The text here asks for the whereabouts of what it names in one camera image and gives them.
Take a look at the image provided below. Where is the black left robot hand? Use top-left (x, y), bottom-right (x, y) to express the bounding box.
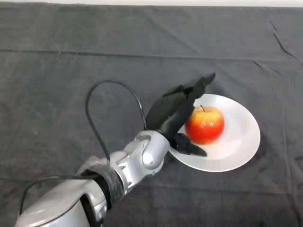
top-left (144, 72), bottom-right (216, 157)

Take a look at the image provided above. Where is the red yellow apple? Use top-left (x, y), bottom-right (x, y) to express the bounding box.
top-left (184, 105), bottom-right (225, 145)

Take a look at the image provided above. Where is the white round plate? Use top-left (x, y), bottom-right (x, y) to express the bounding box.
top-left (169, 93), bottom-right (261, 173)

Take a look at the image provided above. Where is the black table cloth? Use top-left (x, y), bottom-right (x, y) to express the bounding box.
top-left (0, 4), bottom-right (303, 227)

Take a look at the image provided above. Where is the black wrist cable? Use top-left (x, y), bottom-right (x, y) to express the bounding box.
top-left (18, 80), bottom-right (149, 215)

